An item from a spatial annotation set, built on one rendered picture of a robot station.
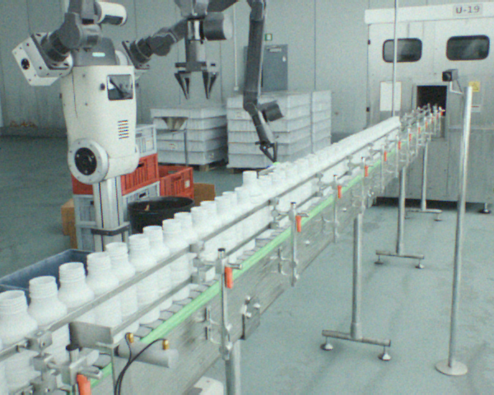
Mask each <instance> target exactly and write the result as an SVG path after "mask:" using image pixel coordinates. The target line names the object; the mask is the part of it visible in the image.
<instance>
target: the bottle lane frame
mask: <svg viewBox="0 0 494 395"><path fill-rule="evenodd" d="M388 159H389V164H390V165H388ZM373 165H374V167H368V171H367V177H365V186H364V196H365V197H366V200H365V201H364V206H366V205H367V194H368V189H369V188H370V187H372V192H373V193H374V195H372V199H374V198H375V197H376V196H377V195H378V194H379V193H380V191H379V188H375V187H374V186H371V185H372V180H374V181H375V186H380V181H379V180H378V179H374V178H372V171H374V173H375V178H380V159H379V160H378V161H376V162H375V163H373ZM394 165H395V148H394V149H393V150H391V152H387V155H386V161H384V176H383V178H384V182H383V186H384V187H385V186H386V184H387V183H388V182H389V181H390V180H391V179H393V178H394V174H389V173H388V167H389V171H391V173H394V169H395V168H394ZM352 188H353V195H354V196H361V174H359V175H358V176H357V177H356V178H354V179H352V180H351V181H350V182H348V187H342V197H341V199H340V198H338V221H339V223H340V224H339V226H338V230H337V233H339V234H341V233H342V232H343V231H344V230H345V229H346V227H347V225H348V224H349V223H350V222H351V221H352V220H353V219H354V218H356V217H357V216H358V215H359V214H360V211H359V207H354V206H360V205H361V201H360V200H359V198H358V197H353V196H352ZM352 198H353V205H354V206H353V205H351V203H352ZM324 211H325V220H326V221H333V195H331V196H330V197H329V198H327V199H326V200H325V201H323V202H322V203H320V204H319V205H317V206H316V207H314V209H313V210H312V211H310V212H309V214H310V217H309V218H308V217H302V220H301V232H296V258H297V259H298V260H299V265H298V266H297V274H298V275H300V274H302V273H303V272H304V271H305V270H306V268H307V267H308V266H309V265H310V264H311V263H312V262H313V261H314V260H315V259H316V258H317V257H318V256H319V255H320V254H321V253H322V252H323V251H324V250H325V249H326V248H327V247H328V246H329V244H330V243H331V242H332V241H333V240H332V239H331V235H326V234H325V233H324V232H323V223H325V232H326V233H333V228H332V227H331V223H327V222H325V221H323V212H324ZM280 247H282V257H283V258H289V259H291V227H289V228H288V229H287V230H285V231H284V232H282V233H281V234H280V235H278V236H276V238H274V239H273V240H271V241H270V242H269V243H268V244H266V246H264V247H262V248H260V250H259V251H258V252H255V254H253V255H252V256H249V258H247V259H245V260H243V262H242V263H241V264H242V265H243V269H242V270H235V269H234V271H233V287H232V288H231V289H229V288H226V297H227V322H230V323H231V324H232V326H233V330H232V331H231V342H232V344H233V345H234V344H235V343H236V342H237V341H238V340H239V339H240V338H241V337H242V335H243V311H244V307H245V305H246V304H247V303H249V302H250V301H251V300H252V298H253V297H254V296H255V295H258V297H259V303H260V316H261V315H262V314H263V313H264V311H266V310H267V309H268V308H269V307H270V306H271V305H272V304H273V303H274V302H275V301H276V300H277V298H278V297H279V296H280V295H281V294H282V293H284V292H285V291H286V289H287V288H288V287H289V286H290V285H291V283H290V280H289V277H290V276H283V275H282V274H281V273H280V272H279V265H278V264H279V262H280V261H282V260H281V259H280V258H279V257H278V249H279V248H280ZM282 272H284V273H290V274H291V268H290V266H289V261H282ZM209 305H210V309H211V319H212V321H213V322H217V323H220V322H221V320H220V296H219V281H217V283H216V284H214V285H213V286H209V287H208V289H207V290H205V291H204V292H202V293H201V292H200V295H199V296H198V297H196V298H195V300H191V302H190V303H188V304H187V305H185V306H183V308H182V309H181V310H179V311H178V312H177V313H172V314H173V315H172V316H170V318H169V319H167V320H166V321H162V322H163V324H161V325H160V326H159V327H157V328H155V329H152V330H151V332H149V333H148V334H147V335H146V336H145V337H144V338H140V341H139V342H143V343H147V344H149V343H151V342H153V341H154V340H156V339H159V338H165V339H167V340H168V342H169V348H174V349H177V350H178V352H179V359H178V362H177V365H176V366H175V367H174V368H172V369H169V368H166V367H161V366H157V365H149V364H145V363H141V362H137V361H134V362H133V363H132V364H131V365H130V366H131V378H132V390H133V395H185V394H186V393H187V392H188V391H189V390H190V389H191V388H192V387H193V386H194V385H195V384H196V383H197V382H198V381H199V380H200V379H201V378H202V377H203V376H204V375H205V373H206V372H207V371H208V370H209V369H210V368H212V367H213V366H214V365H215V364H216V363H217V362H218V361H219V360H220V359H221V353H220V351H219V346H220V345H217V344H213V343H211V342H210V341H209V340H207V331H206V326H207V325H209V324H210V323H209V322H208V321H206V311H205V308H206V307H207V306H209ZM96 368H98V367H96ZM98 369H100V370H102V371H104V378H103V379H102V380H95V379H91V395H114V392H113V382H112V371H111V362H110V363H109V364H108V365H107V366H106V367H104V368H98Z"/></svg>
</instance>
